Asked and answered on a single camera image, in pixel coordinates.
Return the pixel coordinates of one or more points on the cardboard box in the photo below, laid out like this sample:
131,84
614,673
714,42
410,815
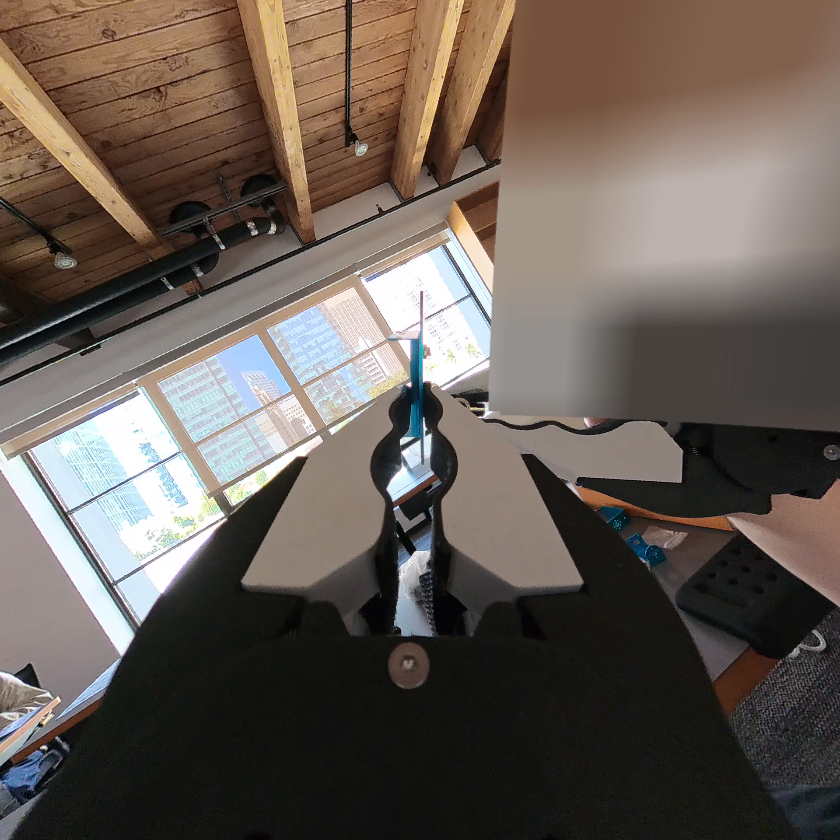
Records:
689,523

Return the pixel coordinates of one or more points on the wooden shelf unit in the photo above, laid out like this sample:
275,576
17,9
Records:
469,229

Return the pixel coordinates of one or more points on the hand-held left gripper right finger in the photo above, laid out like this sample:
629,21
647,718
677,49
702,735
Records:
512,525

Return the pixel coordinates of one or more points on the black perforated pad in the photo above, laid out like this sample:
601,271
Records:
741,590

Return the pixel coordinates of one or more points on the bag of black parts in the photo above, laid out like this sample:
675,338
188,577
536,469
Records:
426,590

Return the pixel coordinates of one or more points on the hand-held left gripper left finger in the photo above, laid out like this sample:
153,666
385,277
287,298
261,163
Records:
315,525

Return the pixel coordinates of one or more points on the tall city-view window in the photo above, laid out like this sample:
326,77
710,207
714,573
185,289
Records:
229,394

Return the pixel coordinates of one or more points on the person's dark clothing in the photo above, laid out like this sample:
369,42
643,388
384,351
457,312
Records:
814,820

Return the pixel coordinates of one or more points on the ceiling track light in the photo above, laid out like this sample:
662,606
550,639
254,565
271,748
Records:
359,148
64,261

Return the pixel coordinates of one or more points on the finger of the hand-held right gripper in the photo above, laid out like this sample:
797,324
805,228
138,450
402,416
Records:
623,456

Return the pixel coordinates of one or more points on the black ceiling pipe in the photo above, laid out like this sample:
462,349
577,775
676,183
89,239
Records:
131,285

